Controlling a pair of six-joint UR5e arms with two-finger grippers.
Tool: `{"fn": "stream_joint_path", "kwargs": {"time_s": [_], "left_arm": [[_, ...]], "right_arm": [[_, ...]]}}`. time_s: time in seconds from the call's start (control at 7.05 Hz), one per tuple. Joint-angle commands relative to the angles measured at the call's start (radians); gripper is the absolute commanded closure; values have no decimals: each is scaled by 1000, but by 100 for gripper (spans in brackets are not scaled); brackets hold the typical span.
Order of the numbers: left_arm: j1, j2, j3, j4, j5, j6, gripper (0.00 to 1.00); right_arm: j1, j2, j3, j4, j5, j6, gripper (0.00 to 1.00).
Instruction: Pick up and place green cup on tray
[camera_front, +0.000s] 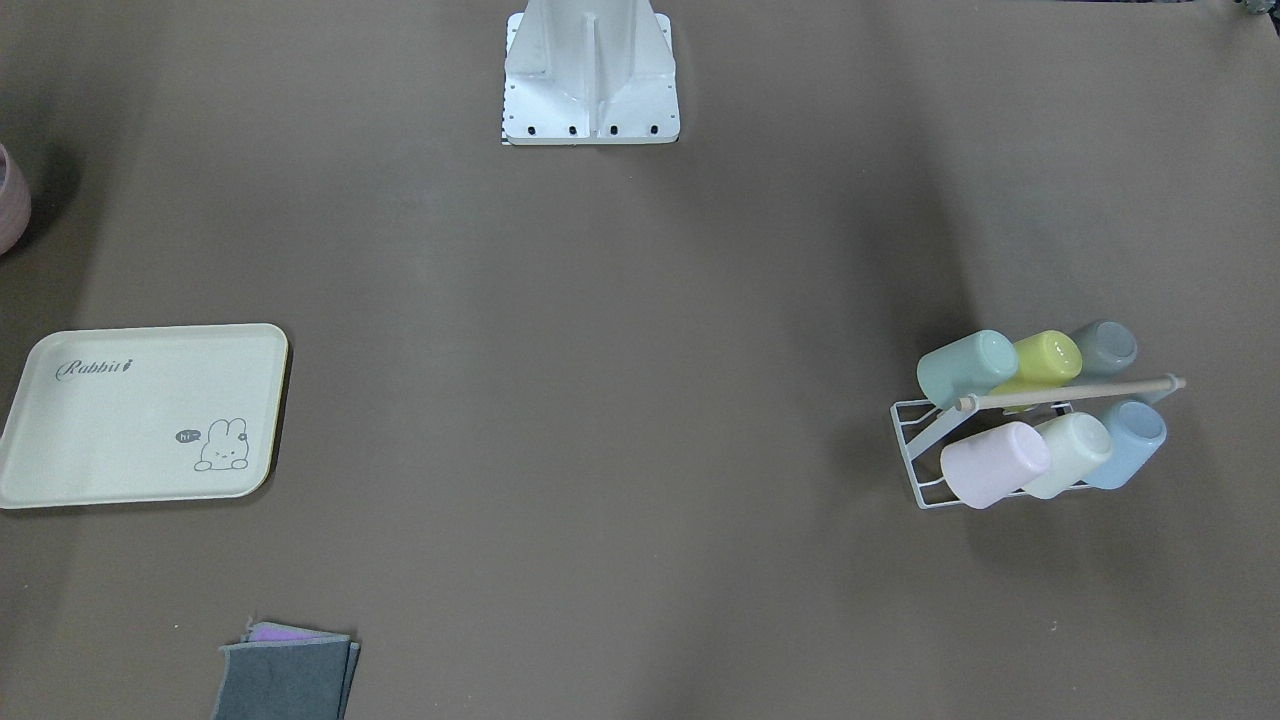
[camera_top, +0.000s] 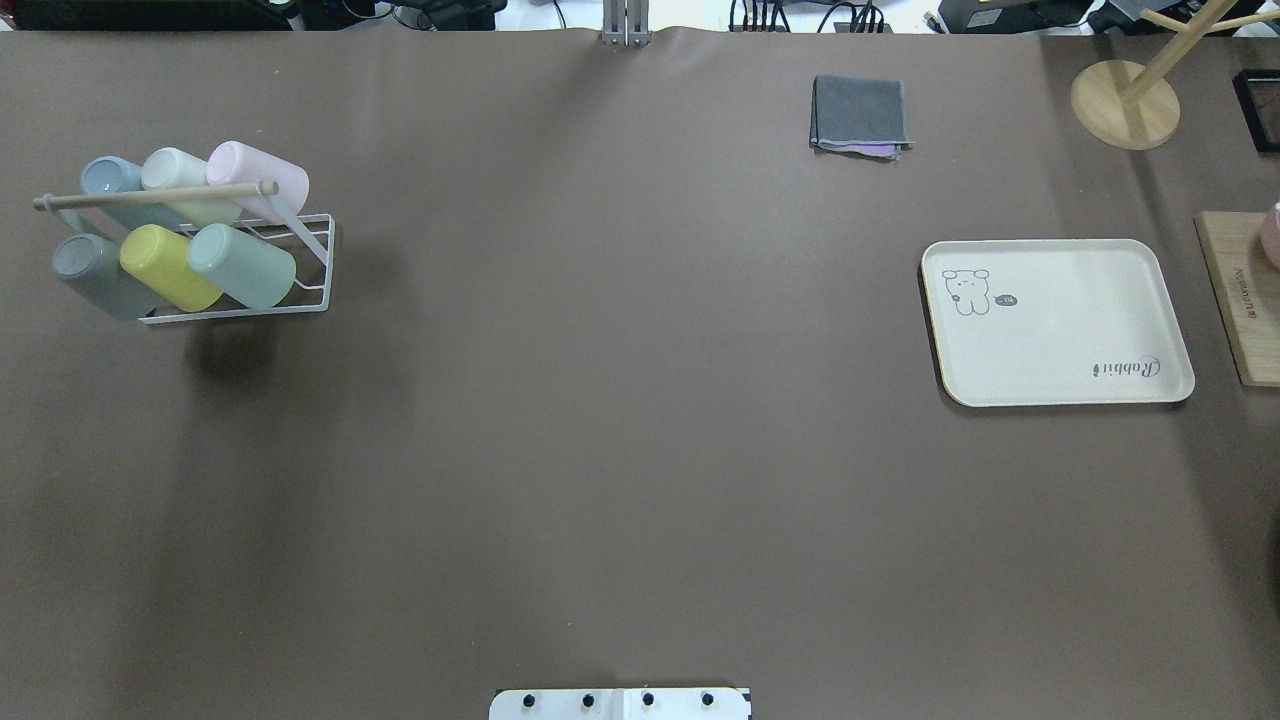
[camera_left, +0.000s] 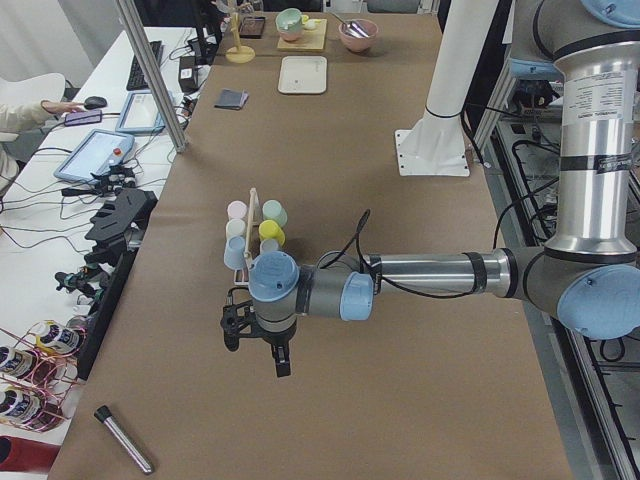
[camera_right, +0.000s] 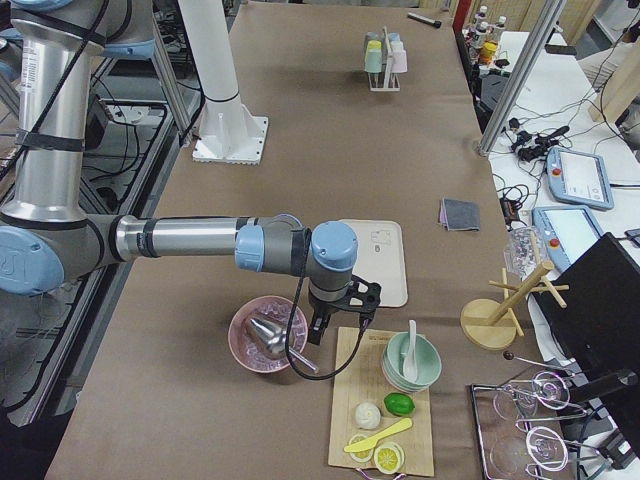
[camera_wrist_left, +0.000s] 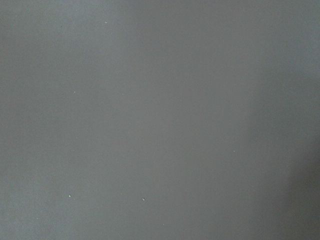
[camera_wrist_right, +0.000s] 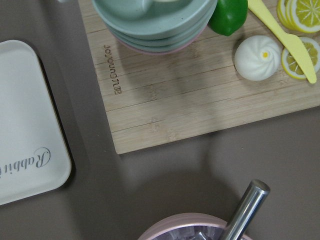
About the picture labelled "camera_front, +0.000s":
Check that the pink cup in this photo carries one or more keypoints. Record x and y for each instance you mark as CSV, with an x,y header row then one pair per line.
x,y
987,467

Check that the pink ice bowl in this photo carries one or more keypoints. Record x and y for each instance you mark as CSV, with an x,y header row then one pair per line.
x,y
16,203

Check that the cream white cup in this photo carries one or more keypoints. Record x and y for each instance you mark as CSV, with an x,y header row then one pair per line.
x,y
1079,443

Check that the wooden rack handle rod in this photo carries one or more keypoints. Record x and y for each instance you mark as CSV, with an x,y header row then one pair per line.
x,y
1158,387

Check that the pink folded cloth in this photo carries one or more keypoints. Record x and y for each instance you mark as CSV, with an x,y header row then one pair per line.
x,y
266,632

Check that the grey folded cloth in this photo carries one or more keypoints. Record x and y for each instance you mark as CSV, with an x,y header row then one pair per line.
x,y
308,679

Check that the grey cup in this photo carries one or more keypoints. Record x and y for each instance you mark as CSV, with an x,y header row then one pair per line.
x,y
1107,348

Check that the white wire cup rack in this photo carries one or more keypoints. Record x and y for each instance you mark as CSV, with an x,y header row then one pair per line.
x,y
922,430

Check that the cream rabbit tray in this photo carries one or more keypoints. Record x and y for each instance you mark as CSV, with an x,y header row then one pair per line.
x,y
144,415

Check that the mint green cup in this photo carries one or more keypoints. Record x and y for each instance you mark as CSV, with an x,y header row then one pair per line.
x,y
973,365

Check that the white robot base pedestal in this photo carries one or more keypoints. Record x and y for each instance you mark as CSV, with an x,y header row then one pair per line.
x,y
589,73

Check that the light blue cup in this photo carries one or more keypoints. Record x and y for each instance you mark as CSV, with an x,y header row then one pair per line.
x,y
1137,432

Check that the yellow cup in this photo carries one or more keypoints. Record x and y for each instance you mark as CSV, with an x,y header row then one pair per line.
x,y
1047,360

